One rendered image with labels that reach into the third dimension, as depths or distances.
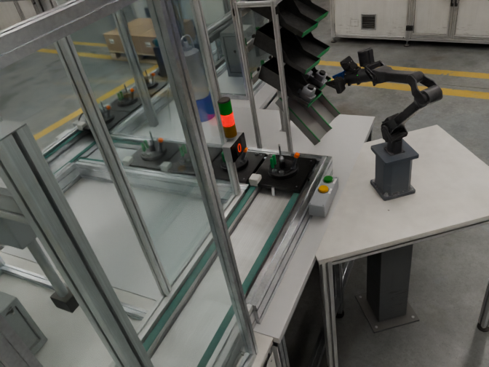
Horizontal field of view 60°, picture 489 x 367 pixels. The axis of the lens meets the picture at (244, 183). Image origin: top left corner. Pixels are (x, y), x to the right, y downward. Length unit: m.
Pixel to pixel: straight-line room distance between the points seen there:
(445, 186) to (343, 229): 0.51
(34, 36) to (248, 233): 1.30
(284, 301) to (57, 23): 1.20
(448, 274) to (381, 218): 1.07
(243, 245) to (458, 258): 1.61
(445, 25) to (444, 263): 3.53
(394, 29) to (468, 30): 0.84
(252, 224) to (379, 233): 0.51
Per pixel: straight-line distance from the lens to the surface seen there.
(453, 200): 1.98
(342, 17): 6.17
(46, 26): 0.62
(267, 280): 1.51
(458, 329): 2.62
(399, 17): 5.92
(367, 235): 1.78
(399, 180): 1.92
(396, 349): 2.49
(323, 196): 1.81
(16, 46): 0.59
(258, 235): 1.73
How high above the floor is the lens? 2.10
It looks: 36 degrees down
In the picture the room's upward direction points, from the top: 11 degrees counter-clockwise
